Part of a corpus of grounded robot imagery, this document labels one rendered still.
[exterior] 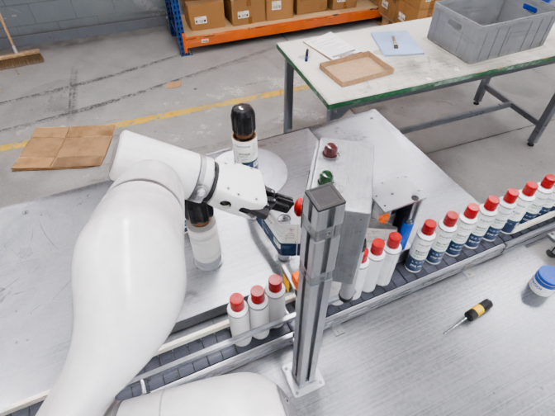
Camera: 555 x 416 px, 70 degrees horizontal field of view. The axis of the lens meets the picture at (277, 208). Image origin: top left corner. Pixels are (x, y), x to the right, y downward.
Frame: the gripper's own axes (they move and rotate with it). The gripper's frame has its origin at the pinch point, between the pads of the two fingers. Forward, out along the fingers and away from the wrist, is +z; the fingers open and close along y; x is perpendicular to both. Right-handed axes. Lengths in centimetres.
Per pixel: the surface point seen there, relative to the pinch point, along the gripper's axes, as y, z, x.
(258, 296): -5.1, 7.4, 24.7
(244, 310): -6.0, 6.2, 29.8
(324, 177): -11.0, -4.2, -16.2
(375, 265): 3.4, 38.4, 14.2
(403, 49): 165, 114, -6
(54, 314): 13, -31, 76
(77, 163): 188, -36, 173
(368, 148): -3.1, 5.3, -19.4
